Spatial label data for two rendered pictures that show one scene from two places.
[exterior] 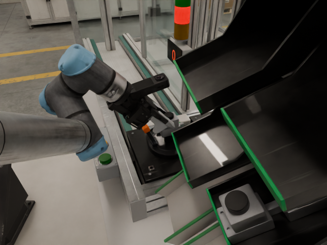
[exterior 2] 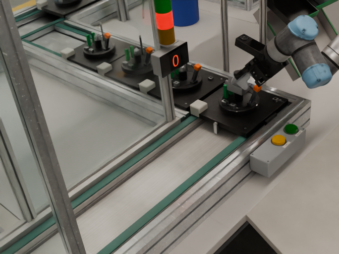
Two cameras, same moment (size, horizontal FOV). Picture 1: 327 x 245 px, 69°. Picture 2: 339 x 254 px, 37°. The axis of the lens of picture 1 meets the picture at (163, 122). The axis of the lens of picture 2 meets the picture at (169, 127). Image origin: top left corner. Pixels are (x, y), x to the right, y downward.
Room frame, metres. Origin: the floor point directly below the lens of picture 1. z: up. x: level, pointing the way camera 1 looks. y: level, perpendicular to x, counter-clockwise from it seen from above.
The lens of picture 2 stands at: (1.35, 1.22, 1.94)
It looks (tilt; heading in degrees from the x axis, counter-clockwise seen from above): 36 degrees down; 248
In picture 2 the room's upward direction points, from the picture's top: 7 degrees counter-clockwise
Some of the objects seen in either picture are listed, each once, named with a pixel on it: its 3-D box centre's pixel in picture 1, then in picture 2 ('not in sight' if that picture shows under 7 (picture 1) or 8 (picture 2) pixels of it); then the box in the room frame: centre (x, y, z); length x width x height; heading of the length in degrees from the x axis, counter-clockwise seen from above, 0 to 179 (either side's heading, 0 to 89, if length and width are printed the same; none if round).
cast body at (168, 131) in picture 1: (172, 122); (235, 80); (0.59, -0.03, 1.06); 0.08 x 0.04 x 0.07; 111
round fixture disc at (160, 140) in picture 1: (168, 142); (238, 102); (0.59, -0.02, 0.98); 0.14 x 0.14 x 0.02
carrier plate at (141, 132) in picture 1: (168, 146); (238, 106); (0.59, -0.02, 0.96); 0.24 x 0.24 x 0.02; 21
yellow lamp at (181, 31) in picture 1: (181, 30); (166, 34); (0.81, -0.06, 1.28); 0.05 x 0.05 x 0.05
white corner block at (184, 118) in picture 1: (182, 121); (199, 108); (0.72, -0.07, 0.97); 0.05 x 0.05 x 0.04; 21
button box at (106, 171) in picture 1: (102, 151); (278, 148); (0.59, 0.21, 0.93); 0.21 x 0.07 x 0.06; 21
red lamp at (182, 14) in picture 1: (182, 14); (164, 18); (0.81, -0.06, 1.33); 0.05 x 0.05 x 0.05
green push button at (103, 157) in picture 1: (105, 159); (290, 129); (0.53, 0.19, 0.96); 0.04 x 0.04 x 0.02
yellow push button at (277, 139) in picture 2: not in sight; (278, 140); (0.59, 0.21, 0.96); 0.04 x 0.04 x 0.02
